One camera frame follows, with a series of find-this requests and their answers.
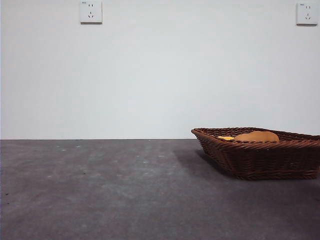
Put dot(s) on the yellow corn cob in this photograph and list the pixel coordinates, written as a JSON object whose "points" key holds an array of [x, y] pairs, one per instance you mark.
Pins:
{"points": [[225, 137]]}

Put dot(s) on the brown potato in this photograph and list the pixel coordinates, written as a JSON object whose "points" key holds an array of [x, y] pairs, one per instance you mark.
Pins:
{"points": [[260, 136]]}

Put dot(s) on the brown woven wicker basket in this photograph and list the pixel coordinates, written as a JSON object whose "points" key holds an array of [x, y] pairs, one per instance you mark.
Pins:
{"points": [[265, 160]]}

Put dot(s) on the white wall socket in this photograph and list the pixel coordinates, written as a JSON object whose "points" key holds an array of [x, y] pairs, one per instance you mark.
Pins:
{"points": [[306, 14], [91, 12]]}

